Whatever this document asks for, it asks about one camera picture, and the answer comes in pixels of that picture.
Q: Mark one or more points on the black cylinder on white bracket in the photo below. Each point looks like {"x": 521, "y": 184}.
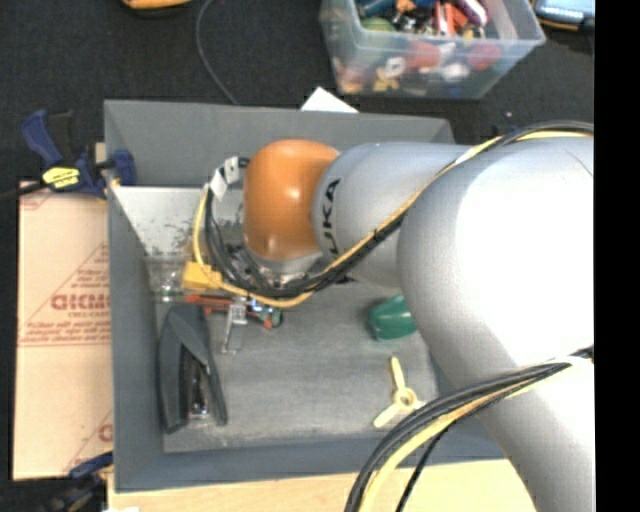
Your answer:
{"x": 225, "y": 175}

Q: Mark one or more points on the brown cardboard board red print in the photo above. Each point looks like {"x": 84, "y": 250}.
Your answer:
{"x": 60, "y": 350}

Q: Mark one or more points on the clear plastic cup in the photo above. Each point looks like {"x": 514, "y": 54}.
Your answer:
{"x": 162, "y": 275}

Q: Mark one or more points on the green plastic cup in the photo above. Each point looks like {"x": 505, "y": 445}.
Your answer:
{"x": 392, "y": 322}

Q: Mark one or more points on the black stapler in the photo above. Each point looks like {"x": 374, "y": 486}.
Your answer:
{"x": 172, "y": 380}

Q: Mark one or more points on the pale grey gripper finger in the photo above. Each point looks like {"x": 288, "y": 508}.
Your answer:
{"x": 233, "y": 335}

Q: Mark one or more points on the grey metal bin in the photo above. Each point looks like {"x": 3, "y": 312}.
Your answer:
{"x": 310, "y": 380}

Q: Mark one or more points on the orange and black tool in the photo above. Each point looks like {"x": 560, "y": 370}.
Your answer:
{"x": 210, "y": 301}

